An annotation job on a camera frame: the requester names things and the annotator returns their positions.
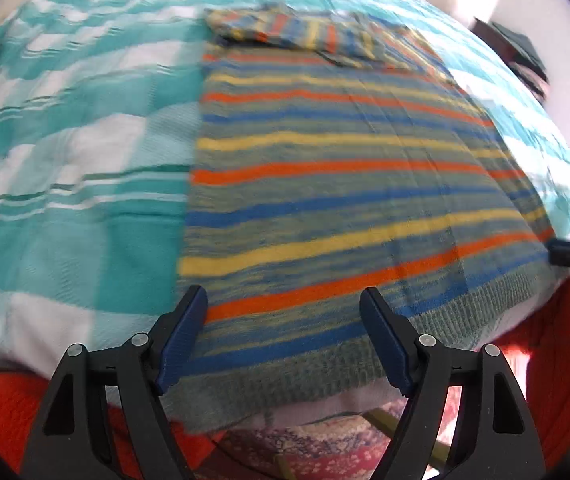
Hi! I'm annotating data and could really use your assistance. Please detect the dark wooden nightstand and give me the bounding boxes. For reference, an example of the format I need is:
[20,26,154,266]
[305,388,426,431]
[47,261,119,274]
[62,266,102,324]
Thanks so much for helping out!
[471,18,518,65]

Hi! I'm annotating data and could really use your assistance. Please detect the red patterned rug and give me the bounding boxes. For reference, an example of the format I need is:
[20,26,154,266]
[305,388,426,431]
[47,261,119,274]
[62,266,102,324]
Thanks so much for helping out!
[196,400,405,479]

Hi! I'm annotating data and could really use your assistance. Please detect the striped knit sweater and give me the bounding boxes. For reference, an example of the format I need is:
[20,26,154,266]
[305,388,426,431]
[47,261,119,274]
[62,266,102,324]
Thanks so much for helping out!
[166,6,567,432]

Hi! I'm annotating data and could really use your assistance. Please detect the person's orange trousers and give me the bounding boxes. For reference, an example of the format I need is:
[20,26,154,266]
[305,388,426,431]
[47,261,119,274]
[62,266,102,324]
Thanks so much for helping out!
[0,279,570,479]

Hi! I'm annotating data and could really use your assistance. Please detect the teal checked bed sheet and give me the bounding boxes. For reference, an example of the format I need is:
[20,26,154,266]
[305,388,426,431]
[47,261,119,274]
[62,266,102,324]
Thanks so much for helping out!
[0,0,570,377]

